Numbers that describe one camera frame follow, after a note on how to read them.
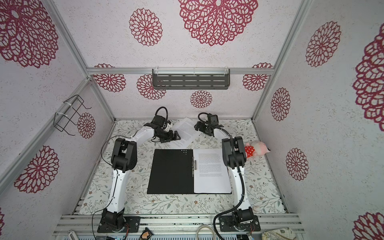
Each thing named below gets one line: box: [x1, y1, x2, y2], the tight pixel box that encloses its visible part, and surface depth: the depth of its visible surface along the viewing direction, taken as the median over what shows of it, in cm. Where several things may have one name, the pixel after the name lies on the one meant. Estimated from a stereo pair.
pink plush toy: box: [244, 141, 271, 158], surface depth 98 cm
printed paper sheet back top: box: [168, 117, 202, 149], surface depth 112 cm
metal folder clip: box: [191, 156, 197, 178], surface depth 96 cm
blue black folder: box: [147, 149, 232, 194], surface depth 94 cm
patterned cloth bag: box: [261, 227, 296, 240], surface depth 70 cm
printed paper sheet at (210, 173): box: [193, 148, 232, 194], surface depth 94 cm
